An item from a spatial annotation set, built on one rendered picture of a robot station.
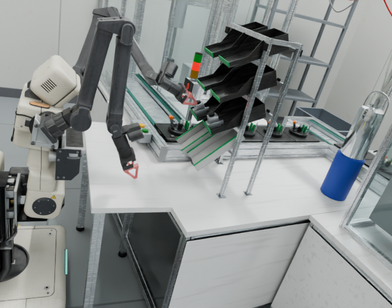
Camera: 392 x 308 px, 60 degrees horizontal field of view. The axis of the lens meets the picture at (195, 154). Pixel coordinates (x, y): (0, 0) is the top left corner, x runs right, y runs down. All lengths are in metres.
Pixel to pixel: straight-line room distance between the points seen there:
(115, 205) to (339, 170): 1.26
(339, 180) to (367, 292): 0.64
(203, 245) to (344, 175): 0.94
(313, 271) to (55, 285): 1.34
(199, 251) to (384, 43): 4.75
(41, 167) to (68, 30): 3.16
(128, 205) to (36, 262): 0.74
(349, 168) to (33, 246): 1.83
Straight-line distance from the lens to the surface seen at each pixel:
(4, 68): 4.86
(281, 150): 2.41
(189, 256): 1.62
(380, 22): 5.99
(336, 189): 2.15
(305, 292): 2.08
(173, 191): 1.72
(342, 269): 1.87
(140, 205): 1.59
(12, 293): 2.00
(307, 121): 3.21
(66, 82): 1.48
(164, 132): 2.06
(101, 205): 1.56
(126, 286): 2.39
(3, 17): 4.72
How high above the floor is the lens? 1.80
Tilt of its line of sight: 26 degrees down
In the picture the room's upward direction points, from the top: 14 degrees clockwise
